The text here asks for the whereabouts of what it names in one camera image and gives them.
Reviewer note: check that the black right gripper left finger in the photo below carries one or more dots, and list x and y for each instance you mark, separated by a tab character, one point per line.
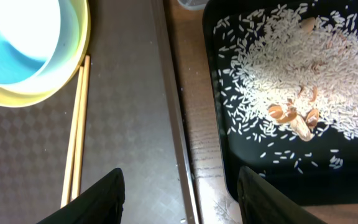
101	203

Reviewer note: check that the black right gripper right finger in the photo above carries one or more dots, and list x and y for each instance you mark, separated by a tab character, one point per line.
260	202

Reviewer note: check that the rice and food scraps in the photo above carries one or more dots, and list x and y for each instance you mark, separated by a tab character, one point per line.
293	69

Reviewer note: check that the light blue bowl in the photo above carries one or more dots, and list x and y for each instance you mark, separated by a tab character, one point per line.
36	38

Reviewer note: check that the black waste tray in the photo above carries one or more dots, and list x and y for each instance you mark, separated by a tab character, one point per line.
323	171

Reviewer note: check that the wooden chopstick left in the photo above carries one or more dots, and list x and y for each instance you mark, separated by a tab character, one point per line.
71	144

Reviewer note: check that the wooden chopstick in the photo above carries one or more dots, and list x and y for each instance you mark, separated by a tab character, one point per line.
80	134
71	144

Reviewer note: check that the wooden chopstick right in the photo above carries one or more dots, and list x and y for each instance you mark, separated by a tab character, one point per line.
80	134

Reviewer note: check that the yellow plate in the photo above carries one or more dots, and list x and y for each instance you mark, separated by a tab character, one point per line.
57	84

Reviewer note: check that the clear plastic bin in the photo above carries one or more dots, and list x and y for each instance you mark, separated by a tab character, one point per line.
193	5

